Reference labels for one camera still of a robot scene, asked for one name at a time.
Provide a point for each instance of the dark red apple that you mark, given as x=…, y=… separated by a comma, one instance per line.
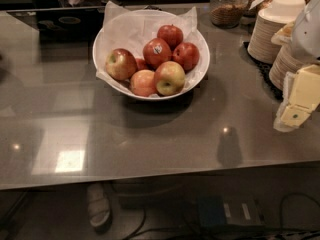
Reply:
x=171, y=34
x=187, y=55

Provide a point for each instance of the yellow-green apple front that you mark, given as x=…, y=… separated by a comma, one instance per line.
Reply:
x=169, y=78

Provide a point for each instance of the red-green apple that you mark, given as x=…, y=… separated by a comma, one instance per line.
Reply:
x=120, y=64

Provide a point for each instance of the white paper liner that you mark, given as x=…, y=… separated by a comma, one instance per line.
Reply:
x=126, y=27

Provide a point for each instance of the dark red apple right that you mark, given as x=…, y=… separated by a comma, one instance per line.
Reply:
x=187, y=55

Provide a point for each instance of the glass jar with cereal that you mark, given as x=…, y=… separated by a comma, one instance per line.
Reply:
x=227, y=13

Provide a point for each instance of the grey sandal on floor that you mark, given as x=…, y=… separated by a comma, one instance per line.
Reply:
x=99, y=210

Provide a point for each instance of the blue grey box on floor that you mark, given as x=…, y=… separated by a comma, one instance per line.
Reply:
x=229, y=212

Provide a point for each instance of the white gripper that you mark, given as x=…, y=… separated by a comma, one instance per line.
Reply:
x=307, y=34

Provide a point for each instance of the right stack of paper plates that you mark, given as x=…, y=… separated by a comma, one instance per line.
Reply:
x=283, y=63

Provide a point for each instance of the white bowl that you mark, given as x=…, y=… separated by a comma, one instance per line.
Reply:
x=200, y=67

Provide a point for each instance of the black laptop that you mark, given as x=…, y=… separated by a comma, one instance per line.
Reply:
x=64, y=24

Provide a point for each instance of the orange-red apple front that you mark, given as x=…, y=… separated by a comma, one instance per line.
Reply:
x=142, y=83

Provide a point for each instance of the small hidden red apple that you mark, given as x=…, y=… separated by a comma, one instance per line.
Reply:
x=141, y=64

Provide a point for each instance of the black rubber mat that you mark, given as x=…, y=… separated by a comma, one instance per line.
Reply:
x=264, y=69

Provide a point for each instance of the red apple with sticker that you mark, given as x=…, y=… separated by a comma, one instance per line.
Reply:
x=156, y=52

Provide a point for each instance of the dark red apple back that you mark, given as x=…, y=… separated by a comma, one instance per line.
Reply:
x=171, y=34

